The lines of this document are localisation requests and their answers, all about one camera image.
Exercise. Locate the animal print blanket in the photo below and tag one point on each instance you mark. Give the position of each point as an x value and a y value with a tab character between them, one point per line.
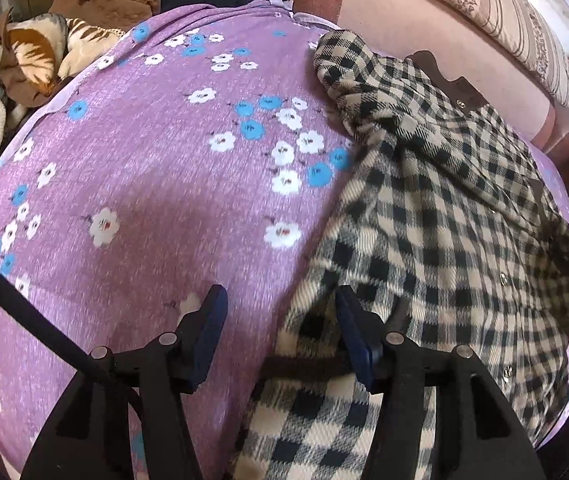
29	50

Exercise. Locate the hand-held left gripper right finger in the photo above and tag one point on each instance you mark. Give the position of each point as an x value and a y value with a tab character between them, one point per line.
359	342

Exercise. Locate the purple floral bedsheet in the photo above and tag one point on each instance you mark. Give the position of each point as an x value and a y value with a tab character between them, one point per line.
139	185

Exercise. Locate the pink sofa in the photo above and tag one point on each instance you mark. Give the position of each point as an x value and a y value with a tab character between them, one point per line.
414	15

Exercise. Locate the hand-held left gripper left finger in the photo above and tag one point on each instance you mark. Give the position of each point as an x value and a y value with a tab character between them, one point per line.
212	327

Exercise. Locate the black and cream checkered coat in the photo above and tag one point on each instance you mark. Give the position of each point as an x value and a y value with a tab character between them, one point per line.
439	220

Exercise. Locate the striped beige cushion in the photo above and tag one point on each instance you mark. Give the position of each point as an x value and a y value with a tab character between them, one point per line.
504	15

